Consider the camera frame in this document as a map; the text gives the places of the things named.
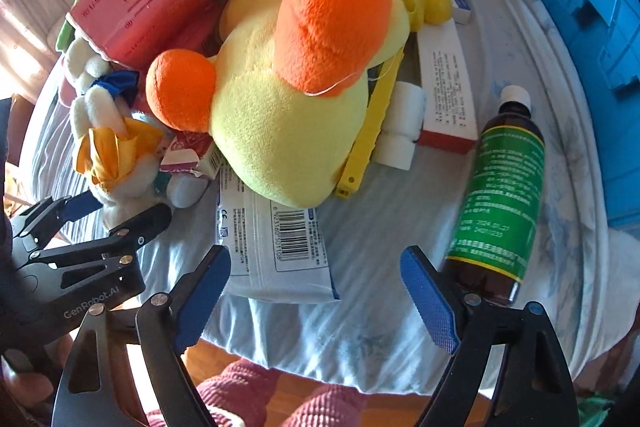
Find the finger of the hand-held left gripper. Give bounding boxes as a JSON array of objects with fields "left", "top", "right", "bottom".
[
  {"left": 27, "top": 203, "right": 173, "bottom": 270},
  {"left": 10, "top": 194, "right": 103, "bottom": 253}
]

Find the brown bottle green label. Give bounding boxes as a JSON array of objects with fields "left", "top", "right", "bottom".
[{"left": 444, "top": 85, "right": 547, "bottom": 307}]

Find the white mask packet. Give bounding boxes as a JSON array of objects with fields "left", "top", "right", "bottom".
[{"left": 214, "top": 157, "right": 342, "bottom": 304}]

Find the small white bottle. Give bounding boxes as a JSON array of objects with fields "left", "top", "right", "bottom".
[{"left": 375, "top": 82, "right": 426, "bottom": 170}]

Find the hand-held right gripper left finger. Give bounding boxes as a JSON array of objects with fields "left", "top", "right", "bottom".
[{"left": 50, "top": 244, "right": 232, "bottom": 427}]

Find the person's left leg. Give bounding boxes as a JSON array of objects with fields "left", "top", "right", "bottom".
[{"left": 145, "top": 357, "right": 281, "bottom": 427}]

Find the small pink white carton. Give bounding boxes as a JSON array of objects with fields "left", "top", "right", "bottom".
[{"left": 159, "top": 131, "right": 223, "bottom": 180}]

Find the yellow duck plush green hat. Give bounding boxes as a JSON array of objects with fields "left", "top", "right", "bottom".
[{"left": 145, "top": 0, "right": 413, "bottom": 208}]

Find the person's leg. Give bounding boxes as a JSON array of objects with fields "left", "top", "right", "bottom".
[
  {"left": 280, "top": 384, "right": 371, "bottom": 427},
  {"left": 145, "top": 357, "right": 281, "bottom": 427}
]

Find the yellow plastic toy figure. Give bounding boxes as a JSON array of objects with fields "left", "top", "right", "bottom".
[{"left": 336, "top": 0, "right": 453, "bottom": 199}]

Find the green plastic bag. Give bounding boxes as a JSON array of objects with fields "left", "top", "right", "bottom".
[{"left": 582, "top": 394, "right": 618, "bottom": 427}]

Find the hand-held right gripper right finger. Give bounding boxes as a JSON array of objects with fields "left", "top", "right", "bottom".
[{"left": 400, "top": 245, "right": 583, "bottom": 427}]

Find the white rabbit plush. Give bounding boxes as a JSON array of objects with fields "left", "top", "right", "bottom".
[{"left": 65, "top": 37, "right": 173, "bottom": 233}]

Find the red and white medicine box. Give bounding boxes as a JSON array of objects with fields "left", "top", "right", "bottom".
[{"left": 416, "top": 19, "right": 480, "bottom": 155}]

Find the light blue tablecloth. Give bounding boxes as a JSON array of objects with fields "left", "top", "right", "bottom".
[{"left": 20, "top": 0, "right": 640, "bottom": 395}]

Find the beige curtain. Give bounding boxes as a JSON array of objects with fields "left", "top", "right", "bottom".
[{"left": 0, "top": 0, "right": 81, "bottom": 98}]

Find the blue plastic crate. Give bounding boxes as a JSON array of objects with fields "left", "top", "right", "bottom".
[{"left": 512, "top": 0, "right": 640, "bottom": 228}]

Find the person's right leg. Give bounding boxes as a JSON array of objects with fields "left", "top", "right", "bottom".
[{"left": 280, "top": 384, "right": 371, "bottom": 427}]

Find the teal and white small box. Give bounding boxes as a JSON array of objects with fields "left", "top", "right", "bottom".
[{"left": 152, "top": 169, "right": 210, "bottom": 208}]

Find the person's left hand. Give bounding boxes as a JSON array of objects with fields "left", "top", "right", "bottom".
[{"left": 0, "top": 337, "right": 71, "bottom": 412}]

